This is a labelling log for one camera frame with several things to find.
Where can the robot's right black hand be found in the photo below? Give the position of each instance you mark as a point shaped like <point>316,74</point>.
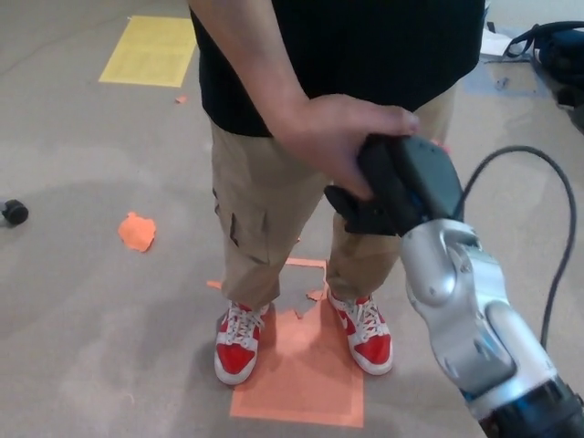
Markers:
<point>410,182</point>

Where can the person's right hand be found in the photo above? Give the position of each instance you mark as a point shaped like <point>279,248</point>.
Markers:
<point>328,132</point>

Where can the robot's right silver arm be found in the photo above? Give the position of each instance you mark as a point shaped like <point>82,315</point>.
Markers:
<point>461,296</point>

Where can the person's right forearm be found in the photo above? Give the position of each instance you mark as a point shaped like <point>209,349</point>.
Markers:
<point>255,59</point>

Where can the person's left red white sneaker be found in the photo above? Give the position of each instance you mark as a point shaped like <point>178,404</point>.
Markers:
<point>374,349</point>

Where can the person's red white sneaker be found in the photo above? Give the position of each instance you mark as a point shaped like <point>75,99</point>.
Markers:
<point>235,356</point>
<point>374,349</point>

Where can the person's right red white sneaker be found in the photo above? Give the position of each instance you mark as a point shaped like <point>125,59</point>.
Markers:
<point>235,356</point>

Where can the khaki cargo trousers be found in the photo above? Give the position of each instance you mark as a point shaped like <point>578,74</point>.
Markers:
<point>255,196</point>

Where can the black t-shirt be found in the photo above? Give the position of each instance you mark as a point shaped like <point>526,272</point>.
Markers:
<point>388,45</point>

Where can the small orange paper scrap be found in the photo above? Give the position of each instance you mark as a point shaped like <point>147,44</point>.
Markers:
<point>214,285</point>
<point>181,99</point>

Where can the white paper sheet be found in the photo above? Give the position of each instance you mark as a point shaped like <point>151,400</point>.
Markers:
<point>495,43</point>

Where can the yellow floor sheet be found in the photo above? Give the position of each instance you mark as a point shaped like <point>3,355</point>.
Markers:
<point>146,50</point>

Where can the dark blue backpack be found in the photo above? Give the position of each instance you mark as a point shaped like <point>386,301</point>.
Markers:
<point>561,50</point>

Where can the crumpled orange paper scrap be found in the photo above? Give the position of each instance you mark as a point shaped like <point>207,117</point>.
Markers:
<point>137,232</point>

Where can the orange floor marking square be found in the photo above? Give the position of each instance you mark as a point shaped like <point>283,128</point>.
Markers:
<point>301,383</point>

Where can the black caster wheel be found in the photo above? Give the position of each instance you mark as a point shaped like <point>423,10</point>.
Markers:
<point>13,212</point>

